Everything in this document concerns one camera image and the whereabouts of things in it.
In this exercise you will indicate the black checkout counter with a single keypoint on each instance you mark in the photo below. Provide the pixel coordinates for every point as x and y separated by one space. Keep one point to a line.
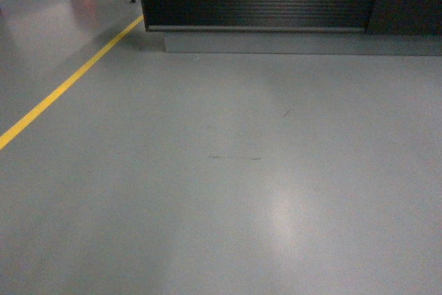
328 27

